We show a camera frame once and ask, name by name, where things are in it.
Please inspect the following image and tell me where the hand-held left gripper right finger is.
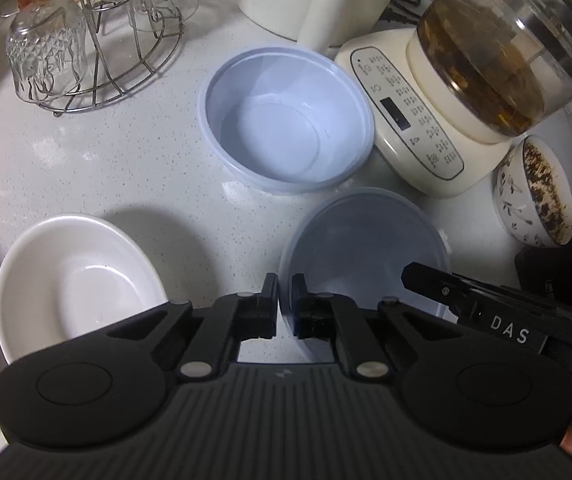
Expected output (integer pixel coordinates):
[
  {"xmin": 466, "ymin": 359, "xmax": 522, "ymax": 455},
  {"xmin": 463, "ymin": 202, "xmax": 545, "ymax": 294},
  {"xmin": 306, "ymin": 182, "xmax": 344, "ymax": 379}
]
[{"xmin": 291, "ymin": 272, "xmax": 466, "ymax": 381}]

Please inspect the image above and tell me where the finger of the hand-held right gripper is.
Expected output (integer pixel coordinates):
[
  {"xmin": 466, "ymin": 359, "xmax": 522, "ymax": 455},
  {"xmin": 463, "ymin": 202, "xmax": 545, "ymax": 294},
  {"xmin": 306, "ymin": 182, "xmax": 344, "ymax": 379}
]
[{"xmin": 401, "ymin": 261, "xmax": 504, "ymax": 318}]

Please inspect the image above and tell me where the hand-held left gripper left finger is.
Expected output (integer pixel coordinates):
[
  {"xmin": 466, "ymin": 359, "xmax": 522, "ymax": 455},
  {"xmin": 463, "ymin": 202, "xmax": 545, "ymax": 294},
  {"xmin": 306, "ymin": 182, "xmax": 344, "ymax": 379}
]
[{"xmin": 96, "ymin": 272, "xmax": 280, "ymax": 381}]

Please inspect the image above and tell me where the pale blue plastic bowl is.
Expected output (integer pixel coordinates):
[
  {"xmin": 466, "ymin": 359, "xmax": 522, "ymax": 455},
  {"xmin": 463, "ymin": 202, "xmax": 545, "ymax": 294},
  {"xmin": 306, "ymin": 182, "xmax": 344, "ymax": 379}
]
[
  {"xmin": 278, "ymin": 187, "xmax": 451, "ymax": 361},
  {"xmin": 197, "ymin": 46, "xmax": 375, "ymax": 196}
]

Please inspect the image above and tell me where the white ceramic bowl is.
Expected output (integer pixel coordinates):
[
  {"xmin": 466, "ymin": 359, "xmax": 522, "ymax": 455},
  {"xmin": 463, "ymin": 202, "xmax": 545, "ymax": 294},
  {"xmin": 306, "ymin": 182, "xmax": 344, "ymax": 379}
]
[{"xmin": 0, "ymin": 213, "xmax": 169, "ymax": 366}]

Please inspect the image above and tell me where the black induction cooktop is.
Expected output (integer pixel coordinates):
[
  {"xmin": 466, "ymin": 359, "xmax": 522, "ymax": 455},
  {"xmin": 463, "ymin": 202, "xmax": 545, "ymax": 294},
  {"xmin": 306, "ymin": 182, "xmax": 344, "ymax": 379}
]
[{"xmin": 514, "ymin": 200, "xmax": 572, "ymax": 306}]

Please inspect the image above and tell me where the patterned bowl with dark leaves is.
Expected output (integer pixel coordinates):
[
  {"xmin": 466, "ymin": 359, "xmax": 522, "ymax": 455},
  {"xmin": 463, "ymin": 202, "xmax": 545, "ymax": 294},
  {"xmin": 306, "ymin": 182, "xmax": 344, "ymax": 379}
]
[{"xmin": 492, "ymin": 135, "xmax": 572, "ymax": 248}]

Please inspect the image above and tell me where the cream kettle heating base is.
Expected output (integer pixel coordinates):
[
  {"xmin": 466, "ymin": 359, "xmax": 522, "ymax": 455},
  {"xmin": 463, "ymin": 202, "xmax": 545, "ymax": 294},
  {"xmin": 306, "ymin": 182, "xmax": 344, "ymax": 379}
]
[{"xmin": 335, "ymin": 30, "xmax": 516, "ymax": 198}]

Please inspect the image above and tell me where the glass health kettle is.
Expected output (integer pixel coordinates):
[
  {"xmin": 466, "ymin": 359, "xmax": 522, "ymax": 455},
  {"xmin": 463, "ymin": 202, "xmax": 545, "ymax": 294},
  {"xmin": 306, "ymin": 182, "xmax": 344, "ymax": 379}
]
[{"xmin": 408, "ymin": 0, "xmax": 572, "ymax": 143}]

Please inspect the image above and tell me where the wire cup rack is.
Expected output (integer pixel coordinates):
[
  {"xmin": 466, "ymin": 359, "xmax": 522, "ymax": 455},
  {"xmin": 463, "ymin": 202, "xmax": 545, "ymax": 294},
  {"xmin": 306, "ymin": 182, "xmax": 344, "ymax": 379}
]
[{"xmin": 31, "ymin": 0, "xmax": 184, "ymax": 117}]

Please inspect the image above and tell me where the black power cord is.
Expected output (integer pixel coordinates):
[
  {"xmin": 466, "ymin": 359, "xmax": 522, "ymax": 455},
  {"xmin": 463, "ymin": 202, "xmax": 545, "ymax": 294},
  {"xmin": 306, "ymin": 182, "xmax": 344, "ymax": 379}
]
[{"xmin": 381, "ymin": 0, "xmax": 436, "ymax": 26}]

